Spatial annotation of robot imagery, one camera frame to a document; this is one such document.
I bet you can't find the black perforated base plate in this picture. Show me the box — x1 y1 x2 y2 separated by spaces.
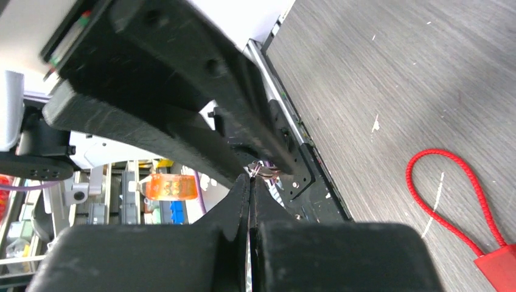
207 100 352 223

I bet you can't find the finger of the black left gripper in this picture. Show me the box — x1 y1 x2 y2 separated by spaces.
43 82 244 187
52 1 296 173

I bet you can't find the red cable padlock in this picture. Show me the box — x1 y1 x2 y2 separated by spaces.
405 148 515 291

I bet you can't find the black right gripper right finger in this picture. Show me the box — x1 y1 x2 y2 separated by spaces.
249 178 444 291

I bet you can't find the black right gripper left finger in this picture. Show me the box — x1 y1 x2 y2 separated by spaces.
27 175 251 291

